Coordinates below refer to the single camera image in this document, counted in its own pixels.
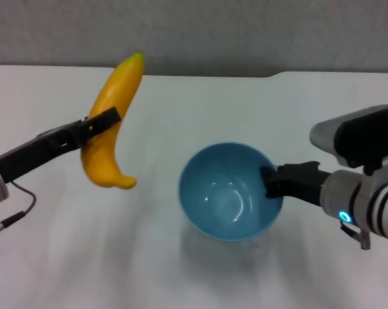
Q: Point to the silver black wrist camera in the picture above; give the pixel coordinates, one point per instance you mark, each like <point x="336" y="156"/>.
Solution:
<point x="357" y="135"/>

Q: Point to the yellow plastic banana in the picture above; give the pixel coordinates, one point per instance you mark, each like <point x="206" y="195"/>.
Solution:
<point x="116" y="87"/>

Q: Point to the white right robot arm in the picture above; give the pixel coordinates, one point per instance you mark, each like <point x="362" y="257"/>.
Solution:
<point x="386" y="209"/>

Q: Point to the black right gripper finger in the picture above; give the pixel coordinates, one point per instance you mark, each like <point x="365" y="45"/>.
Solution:
<point x="272" y="181"/>

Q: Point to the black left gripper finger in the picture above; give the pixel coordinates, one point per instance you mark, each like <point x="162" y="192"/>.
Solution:
<point x="100" y="124"/>

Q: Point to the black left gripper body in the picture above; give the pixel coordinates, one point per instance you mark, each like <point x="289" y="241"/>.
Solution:
<point x="39" y="151"/>

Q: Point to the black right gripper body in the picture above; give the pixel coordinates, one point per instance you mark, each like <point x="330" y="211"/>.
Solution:
<point x="303" y="183"/>

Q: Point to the blue plastic bowl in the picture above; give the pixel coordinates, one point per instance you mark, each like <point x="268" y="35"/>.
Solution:
<point x="219" y="209"/>

